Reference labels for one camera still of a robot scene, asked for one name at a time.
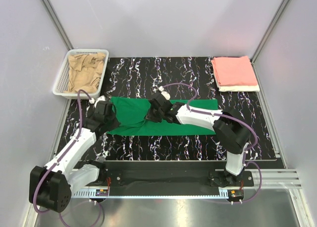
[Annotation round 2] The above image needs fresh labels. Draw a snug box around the green t shirt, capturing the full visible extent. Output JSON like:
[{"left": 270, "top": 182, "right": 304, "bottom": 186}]
[{"left": 108, "top": 96, "right": 215, "bottom": 136}]

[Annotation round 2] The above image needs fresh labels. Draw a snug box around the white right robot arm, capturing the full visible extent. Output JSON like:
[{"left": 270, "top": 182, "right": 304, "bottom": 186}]
[{"left": 145, "top": 92, "right": 251, "bottom": 187}]

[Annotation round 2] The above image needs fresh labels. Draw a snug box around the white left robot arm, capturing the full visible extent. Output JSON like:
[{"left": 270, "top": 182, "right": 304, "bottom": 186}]
[{"left": 29, "top": 96, "right": 120, "bottom": 213}]

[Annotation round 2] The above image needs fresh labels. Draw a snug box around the beige crumpled t shirt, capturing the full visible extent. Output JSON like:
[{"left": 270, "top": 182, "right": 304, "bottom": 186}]
[{"left": 64, "top": 52, "right": 106, "bottom": 93}]

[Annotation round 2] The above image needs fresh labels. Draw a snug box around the white plastic basket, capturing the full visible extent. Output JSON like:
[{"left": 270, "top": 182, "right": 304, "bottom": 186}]
[{"left": 53, "top": 49, "right": 109, "bottom": 99}]

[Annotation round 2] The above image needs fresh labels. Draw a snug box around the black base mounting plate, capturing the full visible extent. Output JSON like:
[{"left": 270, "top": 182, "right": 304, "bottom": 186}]
[{"left": 78, "top": 159, "right": 255, "bottom": 197}]

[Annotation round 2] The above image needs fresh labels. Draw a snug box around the folded pink t shirt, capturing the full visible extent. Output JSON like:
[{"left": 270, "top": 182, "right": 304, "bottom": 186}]
[{"left": 211, "top": 56, "right": 258, "bottom": 87}]

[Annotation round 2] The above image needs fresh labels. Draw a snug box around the folded cream t shirt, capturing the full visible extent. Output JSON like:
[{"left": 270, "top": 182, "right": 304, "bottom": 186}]
[{"left": 216, "top": 80, "right": 260, "bottom": 92}]

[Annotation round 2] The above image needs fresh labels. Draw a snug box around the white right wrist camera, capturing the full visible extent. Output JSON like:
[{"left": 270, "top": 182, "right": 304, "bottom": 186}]
[{"left": 158, "top": 86, "right": 170, "bottom": 100}]

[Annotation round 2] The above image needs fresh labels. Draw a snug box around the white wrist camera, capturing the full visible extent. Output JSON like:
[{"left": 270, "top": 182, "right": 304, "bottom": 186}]
[
  {"left": 89, "top": 95, "right": 106, "bottom": 105},
  {"left": 158, "top": 86, "right": 170, "bottom": 100}
]

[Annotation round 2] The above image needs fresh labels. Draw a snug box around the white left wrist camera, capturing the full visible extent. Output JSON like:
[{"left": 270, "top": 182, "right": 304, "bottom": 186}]
[{"left": 89, "top": 95, "right": 106, "bottom": 105}]

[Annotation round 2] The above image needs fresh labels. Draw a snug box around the white slotted cable duct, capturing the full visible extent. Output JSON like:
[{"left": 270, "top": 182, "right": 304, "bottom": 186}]
[{"left": 72, "top": 186, "right": 243, "bottom": 200}]

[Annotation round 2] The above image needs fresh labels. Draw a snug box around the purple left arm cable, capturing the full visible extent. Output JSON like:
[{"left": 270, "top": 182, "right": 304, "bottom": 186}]
[{"left": 32, "top": 89, "right": 107, "bottom": 227}]

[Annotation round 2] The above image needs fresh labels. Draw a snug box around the left aluminium frame post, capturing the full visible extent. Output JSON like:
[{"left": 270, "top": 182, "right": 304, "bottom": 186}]
[{"left": 40, "top": 0, "right": 74, "bottom": 50}]

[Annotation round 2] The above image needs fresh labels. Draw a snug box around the aluminium frame post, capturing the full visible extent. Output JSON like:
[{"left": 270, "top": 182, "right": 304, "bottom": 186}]
[
  {"left": 251, "top": 0, "right": 291, "bottom": 63},
  {"left": 40, "top": 0, "right": 74, "bottom": 50}
]

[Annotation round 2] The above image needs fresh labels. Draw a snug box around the right aluminium frame post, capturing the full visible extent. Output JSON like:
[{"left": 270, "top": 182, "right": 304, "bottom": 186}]
[{"left": 251, "top": 0, "right": 291, "bottom": 63}]

